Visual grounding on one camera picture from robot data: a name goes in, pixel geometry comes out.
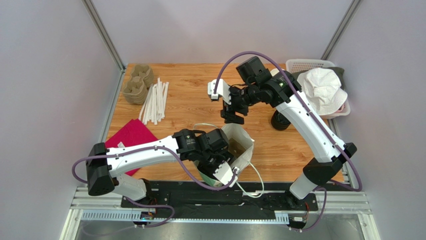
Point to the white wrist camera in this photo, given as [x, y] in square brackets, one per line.
[219, 89]
[226, 174]

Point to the white plastic basket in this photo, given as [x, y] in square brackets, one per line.
[298, 66]

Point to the stack of pulp cup carriers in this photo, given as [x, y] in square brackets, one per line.
[135, 91]

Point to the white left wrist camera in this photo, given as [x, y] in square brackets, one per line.
[226, 174]

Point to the stack of paper cups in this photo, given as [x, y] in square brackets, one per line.
[274, 71]

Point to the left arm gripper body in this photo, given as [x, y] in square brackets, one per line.
[211, 161]

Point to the red folded cloth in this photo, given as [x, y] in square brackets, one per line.
[132, 134]

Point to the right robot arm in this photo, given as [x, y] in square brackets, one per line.
[282, 92]

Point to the white paper straws bundle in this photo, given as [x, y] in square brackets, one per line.
[153, 109]

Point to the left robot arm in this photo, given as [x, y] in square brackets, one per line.
[106, 168]

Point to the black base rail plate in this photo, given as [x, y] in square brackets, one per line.
[188, 201]

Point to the green white paper bag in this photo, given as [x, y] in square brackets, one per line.
[237, 132]

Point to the white bucket hat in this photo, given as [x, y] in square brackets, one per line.
[323, 91]

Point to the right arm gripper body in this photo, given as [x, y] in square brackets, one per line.
[232, 110]

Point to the single pulp cup carrier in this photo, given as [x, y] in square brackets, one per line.
[236, 148]

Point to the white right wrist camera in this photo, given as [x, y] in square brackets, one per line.
[219, 89]

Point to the dark green cloth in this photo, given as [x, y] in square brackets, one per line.
[339, 72]

